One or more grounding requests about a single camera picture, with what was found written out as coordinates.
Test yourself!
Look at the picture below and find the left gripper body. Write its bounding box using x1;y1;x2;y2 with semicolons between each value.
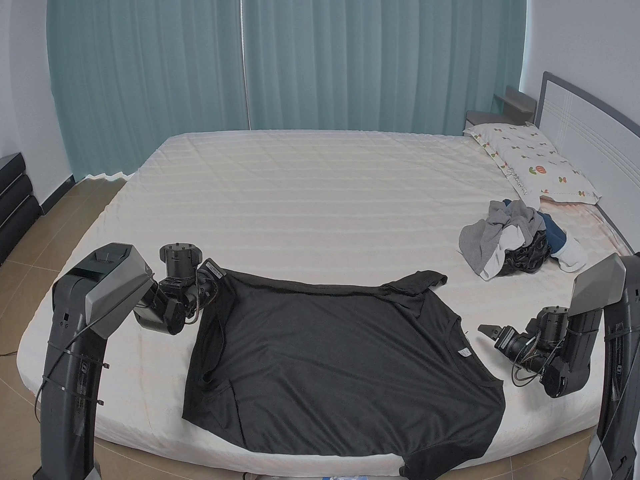
186;257;226;319

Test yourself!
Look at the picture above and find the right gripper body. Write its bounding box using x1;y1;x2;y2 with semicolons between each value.
494;325;532;365

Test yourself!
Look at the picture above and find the black T-shirt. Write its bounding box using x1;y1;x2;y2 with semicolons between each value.
181;269;506;480

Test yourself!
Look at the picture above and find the pile of clothes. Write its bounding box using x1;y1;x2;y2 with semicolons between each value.
458;199;587;281

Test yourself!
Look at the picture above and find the bed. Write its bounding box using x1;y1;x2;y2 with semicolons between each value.
15;70;640;475

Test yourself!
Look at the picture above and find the white printed pillow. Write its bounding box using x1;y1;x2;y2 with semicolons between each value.
462;123;602;204

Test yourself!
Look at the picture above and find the black chest of drawers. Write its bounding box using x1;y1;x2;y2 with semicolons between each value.
0;152;42;264

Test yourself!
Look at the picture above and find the blue-green curtain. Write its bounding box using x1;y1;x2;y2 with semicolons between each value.
241;0;528;136
47;0;249;181

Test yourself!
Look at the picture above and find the grey bedside table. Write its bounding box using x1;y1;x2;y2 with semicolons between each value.
465;85;538;129

